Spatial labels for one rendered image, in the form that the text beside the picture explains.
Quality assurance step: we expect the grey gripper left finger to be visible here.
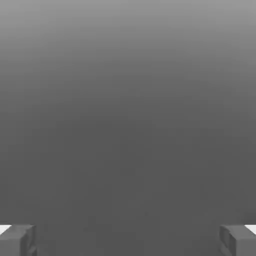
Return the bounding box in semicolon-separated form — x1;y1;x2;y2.
0;224;38;256

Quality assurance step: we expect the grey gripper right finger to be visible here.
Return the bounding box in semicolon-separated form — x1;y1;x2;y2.
218;224;256;256

